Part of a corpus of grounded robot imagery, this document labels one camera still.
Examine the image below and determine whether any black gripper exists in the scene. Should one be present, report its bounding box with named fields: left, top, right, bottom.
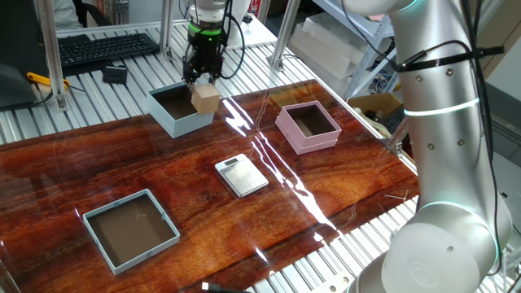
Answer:
left=182, top=33, right=227, bottom=85

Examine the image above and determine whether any light wooden cube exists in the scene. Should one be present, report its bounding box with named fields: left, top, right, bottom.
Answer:
left=190, top=83, right=221, bottom=116

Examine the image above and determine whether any deep light blue box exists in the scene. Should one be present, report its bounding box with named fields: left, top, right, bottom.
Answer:
left=145, top=80, right=217, bottom=139

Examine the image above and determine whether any small black box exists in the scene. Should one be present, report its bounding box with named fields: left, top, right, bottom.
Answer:
left=102, top=64, right=129, bottom=85

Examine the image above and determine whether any pink cardboard box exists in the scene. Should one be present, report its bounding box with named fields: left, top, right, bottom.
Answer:
left=274, top=100, right=343, bottom=156

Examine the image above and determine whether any open cardboard box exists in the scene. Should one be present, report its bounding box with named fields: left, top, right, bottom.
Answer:
left=347, top=92, right=405, bottom=123

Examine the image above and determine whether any shallow light blue box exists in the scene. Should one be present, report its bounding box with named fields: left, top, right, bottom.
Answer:
left=82, top=188, right=181, bottom=277

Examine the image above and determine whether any black keyboard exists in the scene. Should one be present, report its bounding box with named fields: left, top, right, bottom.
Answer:
left=56, top=32, right=160, bottom=69

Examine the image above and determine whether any silver digital scale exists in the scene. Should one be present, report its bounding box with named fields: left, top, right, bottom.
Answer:
left=214, top=153, right=270, bottom=199

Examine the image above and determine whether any white foam block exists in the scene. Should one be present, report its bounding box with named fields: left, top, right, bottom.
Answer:
left=287, top=11, right=370, bottom=81

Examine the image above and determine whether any black office chair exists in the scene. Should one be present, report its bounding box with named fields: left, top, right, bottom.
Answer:
left=72, top=0, right=114, bottom=28

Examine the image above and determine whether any person in light shirt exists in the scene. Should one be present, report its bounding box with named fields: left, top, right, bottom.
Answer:
left=50, top=0, right=85, bottom=30

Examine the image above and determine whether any wood grain table mat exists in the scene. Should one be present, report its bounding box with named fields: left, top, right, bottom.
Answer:
left=0, top=79, right=422, bottom=293

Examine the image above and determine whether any black monitor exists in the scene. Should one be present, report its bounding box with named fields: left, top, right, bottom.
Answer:
left=0, top=0, right=52, bottom=112

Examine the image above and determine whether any black power strip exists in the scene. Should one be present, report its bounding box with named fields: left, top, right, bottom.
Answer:
left=382, top=106, right=407, bottom=135

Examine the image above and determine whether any yellow handled tool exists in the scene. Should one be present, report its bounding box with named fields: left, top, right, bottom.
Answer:
left=26, top=72, right=86, bottom=93

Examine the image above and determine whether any white shelf frame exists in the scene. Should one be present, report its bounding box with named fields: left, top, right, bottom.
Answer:
left=313, top=0, right=400, bottom=98

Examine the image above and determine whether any black USB cable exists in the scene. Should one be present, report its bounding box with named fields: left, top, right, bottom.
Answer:
left=201, top=281, right=249, bottom=293

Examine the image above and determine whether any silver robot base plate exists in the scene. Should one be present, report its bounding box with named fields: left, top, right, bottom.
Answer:
left=307, top=270, right=356, bottom=293

